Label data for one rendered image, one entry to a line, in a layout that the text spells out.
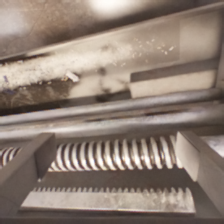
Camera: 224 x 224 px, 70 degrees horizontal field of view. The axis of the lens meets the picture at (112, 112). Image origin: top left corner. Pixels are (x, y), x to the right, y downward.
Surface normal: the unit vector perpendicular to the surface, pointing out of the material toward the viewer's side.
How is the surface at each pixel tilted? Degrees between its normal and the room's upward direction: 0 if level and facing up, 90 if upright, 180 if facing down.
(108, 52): 0
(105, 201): 90
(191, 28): 0
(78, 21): 0
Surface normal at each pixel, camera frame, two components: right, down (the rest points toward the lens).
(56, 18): -0.12, 0.63
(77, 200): -0.24, -0.77
